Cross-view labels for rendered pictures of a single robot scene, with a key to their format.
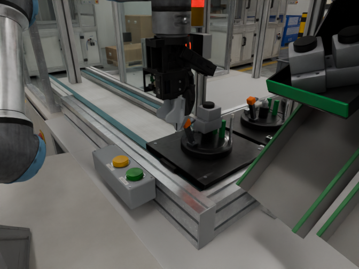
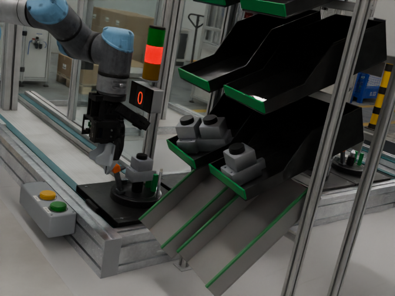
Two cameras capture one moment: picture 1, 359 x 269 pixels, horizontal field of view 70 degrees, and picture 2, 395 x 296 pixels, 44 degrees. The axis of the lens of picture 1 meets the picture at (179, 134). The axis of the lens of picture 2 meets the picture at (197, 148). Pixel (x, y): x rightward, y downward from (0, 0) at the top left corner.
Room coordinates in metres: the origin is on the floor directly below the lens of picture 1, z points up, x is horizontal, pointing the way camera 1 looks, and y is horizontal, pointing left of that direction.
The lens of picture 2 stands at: (-0.63, -0.18, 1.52)
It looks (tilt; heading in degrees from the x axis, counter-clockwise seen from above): 17 degrees down; 358
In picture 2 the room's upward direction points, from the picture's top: 10 degrees clockwise
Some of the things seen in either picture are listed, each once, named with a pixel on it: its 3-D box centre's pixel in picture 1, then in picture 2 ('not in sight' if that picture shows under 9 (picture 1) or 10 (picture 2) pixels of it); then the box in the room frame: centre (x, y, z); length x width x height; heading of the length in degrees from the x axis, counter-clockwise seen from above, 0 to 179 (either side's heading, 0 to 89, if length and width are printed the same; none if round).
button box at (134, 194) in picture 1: (122, 172); (46, 207); (0.54, 0.15, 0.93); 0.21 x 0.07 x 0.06; 39
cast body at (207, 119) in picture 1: (210, 115); (143, 166); (0.61, -0.08, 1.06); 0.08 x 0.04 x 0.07; 129
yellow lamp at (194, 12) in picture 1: (195, 16); (151, 70); (0.83, -0.05, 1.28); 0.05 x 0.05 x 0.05
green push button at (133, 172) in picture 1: (134, 175); (58, 207); (0.48, 0.10, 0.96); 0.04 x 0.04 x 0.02
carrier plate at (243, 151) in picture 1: (205, 149); (135, 200); (0.61, -0.07, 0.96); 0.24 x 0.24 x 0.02; 39
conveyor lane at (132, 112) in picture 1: (153, 127); (92, 175); (0.85, 0.10, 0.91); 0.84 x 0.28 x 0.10; 39
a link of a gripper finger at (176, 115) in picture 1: (176, 116); (105, 159); (0.52, 0.01, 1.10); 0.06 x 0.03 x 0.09; 129
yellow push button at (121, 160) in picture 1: (121, 162); (47, 196); (0.54, 0.15, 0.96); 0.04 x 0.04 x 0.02
